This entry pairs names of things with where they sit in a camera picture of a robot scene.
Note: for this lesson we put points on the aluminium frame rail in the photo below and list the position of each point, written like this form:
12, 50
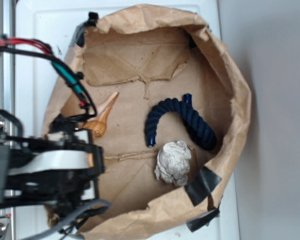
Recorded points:
7, 83

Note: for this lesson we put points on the brown paper bag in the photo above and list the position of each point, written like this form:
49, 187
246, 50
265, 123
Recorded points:
147, 54

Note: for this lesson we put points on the tan spiral seashell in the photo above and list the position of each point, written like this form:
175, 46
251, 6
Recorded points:
98, 124

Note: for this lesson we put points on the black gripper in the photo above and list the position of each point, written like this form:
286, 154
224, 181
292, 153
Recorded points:
59, 171

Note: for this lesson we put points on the crumpled white paper ball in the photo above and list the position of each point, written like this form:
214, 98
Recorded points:
173, 163

